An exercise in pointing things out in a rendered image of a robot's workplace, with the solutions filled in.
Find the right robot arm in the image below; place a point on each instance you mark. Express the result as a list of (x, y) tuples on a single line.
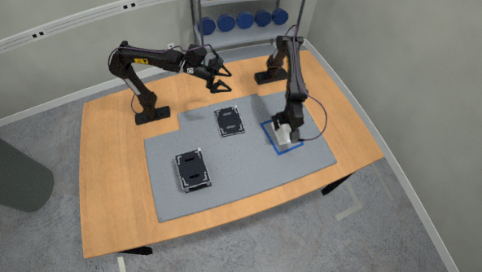
[(168, 61)]

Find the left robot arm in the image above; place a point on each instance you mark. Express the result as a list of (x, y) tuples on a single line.
[(294, 95)]

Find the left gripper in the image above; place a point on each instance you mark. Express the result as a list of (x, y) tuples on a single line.
[(283, 118)]

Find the white well plate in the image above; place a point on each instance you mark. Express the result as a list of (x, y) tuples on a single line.
[(282, 134)]

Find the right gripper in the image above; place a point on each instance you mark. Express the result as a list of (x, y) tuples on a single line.
[(205, 74)]

